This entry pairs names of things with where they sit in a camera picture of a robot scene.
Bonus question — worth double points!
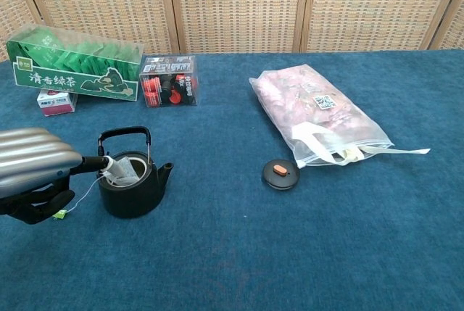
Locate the translucent bag pink contents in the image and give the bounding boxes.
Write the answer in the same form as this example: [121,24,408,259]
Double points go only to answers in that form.
[248,65,431,169]

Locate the blue table cloth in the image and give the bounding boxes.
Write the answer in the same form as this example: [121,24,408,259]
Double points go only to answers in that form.
[0,49,464,311]

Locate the clear box red black capsules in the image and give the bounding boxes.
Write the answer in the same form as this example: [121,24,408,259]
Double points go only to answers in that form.
[138,54,199,109]

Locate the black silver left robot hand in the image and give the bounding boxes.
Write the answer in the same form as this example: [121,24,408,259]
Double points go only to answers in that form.
[0,128,112,225]

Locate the green tea box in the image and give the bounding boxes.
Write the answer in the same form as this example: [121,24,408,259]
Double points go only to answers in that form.
[5,22,145,102]

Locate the tea bag with string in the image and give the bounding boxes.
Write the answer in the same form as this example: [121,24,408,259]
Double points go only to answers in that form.
[52,157,141,220]

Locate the woven wooden folding screen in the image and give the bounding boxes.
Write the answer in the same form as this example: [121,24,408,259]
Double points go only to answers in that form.
[0,0,464,64]

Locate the black teapot lid orange knob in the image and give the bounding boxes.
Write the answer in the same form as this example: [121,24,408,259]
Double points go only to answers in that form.
[262,159,301,191]

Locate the black teapot with handle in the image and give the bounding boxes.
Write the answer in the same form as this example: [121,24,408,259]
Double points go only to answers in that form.
[96,126,175,220]

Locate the small white pink box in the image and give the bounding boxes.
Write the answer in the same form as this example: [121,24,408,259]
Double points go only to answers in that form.
[36,89,79,117]

